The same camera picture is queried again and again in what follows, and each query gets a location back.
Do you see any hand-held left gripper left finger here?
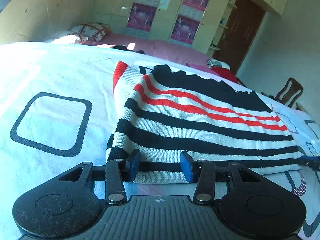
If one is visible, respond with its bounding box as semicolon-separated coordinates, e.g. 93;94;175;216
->
58;149;142;204

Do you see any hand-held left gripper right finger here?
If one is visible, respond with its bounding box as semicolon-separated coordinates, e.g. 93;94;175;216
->
180;151;253;204

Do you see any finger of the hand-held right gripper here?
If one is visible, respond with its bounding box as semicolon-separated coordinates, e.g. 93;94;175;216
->
296;155;320;172

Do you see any striped knit sweater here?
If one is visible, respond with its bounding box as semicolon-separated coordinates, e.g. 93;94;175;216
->
106;61;307;184

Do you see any red and white clothes pile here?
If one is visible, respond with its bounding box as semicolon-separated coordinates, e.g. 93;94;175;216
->
206;58;242;84

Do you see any dark wooden chair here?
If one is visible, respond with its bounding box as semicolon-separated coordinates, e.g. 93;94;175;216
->
261;77;304;108

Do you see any dark cloth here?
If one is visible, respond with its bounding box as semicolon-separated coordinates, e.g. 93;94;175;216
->
110;44;145;55

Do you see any light blue patterned bedsheet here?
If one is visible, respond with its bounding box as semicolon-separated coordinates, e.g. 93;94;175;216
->
0;41;320;240

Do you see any pink bed sheet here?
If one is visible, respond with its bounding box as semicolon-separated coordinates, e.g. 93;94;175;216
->
82;31;240;80

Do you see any checked patterned pillow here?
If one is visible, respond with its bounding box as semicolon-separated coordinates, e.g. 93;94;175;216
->
69;22;112;42

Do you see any brown wooden door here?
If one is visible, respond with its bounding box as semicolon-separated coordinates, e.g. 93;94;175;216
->
212;0;266;75

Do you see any pale patterned pillow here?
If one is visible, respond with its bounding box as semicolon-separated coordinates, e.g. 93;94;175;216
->
42;30;88;44

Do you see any cream corner shelf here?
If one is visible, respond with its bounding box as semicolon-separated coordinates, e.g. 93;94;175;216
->
210;0;237;52

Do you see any cream glossy wardrobe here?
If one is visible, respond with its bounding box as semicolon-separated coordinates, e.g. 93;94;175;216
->
94;0;290;55

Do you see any beige rounded headboard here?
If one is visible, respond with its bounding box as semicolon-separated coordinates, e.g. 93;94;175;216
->
0;0;100;44

